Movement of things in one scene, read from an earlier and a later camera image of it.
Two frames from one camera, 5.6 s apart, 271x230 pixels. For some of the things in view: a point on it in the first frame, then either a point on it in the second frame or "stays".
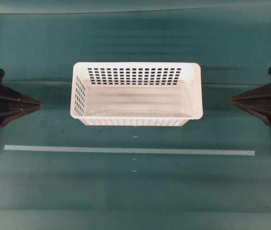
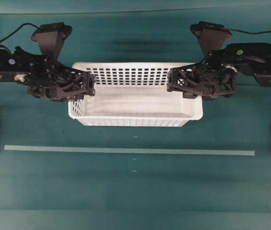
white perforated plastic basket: (136, 94) stays
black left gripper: (1, 103) -> (47, 79)
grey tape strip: (131, 150) stays
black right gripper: (270, 102) -> (217, 79)
